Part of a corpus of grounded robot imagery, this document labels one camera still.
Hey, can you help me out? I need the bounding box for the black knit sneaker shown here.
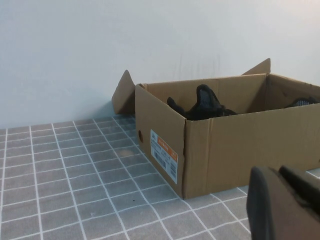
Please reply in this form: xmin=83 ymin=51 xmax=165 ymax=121
xmin=166 ymin=84 xmax=239 ymax=121

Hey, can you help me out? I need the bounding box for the brown cardboard shoe box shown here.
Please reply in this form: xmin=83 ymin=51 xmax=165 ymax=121
xmin=111 ymin=58 xmax=320 ymax=200

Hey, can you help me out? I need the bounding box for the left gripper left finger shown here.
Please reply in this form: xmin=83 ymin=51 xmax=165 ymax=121
xmin=245 ymin=165 xmax=320 ymax=240

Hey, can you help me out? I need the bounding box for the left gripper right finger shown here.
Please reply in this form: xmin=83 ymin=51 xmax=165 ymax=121
xmin=278 ymin=164 xmax=320 ymax=219

